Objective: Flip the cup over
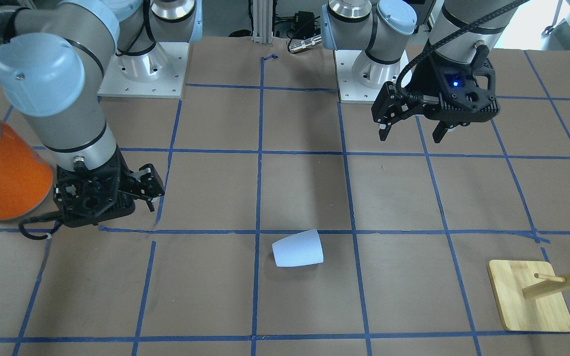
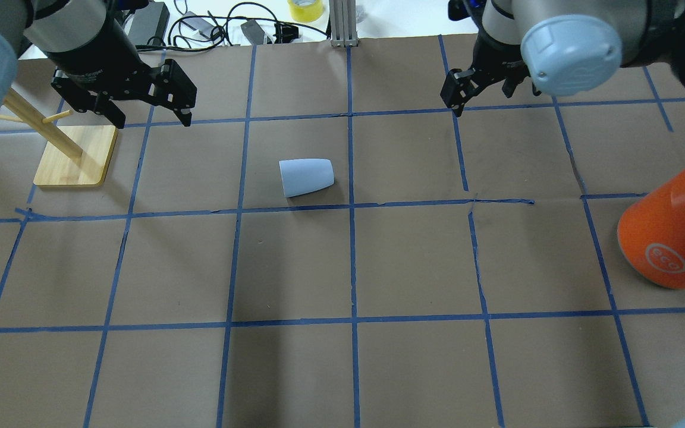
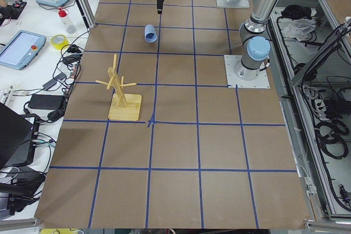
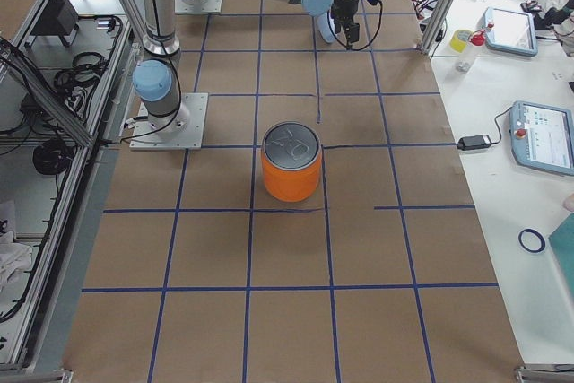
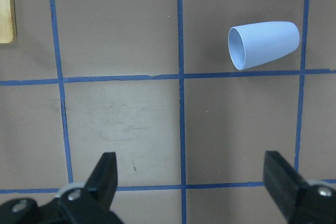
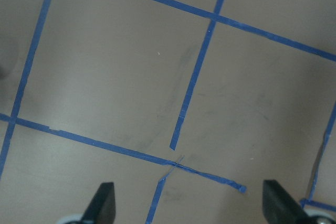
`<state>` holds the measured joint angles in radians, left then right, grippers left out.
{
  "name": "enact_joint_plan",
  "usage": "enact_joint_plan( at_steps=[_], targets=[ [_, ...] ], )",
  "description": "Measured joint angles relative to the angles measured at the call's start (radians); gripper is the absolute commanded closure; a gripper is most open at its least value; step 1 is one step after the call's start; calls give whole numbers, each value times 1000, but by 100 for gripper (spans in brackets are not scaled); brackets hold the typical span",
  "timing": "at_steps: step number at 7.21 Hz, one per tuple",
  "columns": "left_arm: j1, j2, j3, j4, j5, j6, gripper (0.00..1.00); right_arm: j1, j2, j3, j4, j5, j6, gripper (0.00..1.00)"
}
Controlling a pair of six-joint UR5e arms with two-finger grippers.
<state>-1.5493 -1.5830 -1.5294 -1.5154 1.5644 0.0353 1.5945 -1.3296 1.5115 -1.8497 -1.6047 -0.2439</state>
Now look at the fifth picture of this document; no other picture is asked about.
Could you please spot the wooden rack base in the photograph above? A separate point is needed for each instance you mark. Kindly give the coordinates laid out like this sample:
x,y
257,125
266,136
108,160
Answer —
x,y
8,22

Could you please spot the light blue cup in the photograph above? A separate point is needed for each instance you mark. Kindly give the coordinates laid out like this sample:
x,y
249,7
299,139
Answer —
x,y
256,44

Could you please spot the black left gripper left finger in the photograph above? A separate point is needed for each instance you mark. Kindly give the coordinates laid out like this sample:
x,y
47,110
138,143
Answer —
x,y
76,203

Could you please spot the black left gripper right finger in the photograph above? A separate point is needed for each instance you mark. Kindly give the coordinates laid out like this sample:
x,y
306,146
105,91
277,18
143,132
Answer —
x,y
299,200

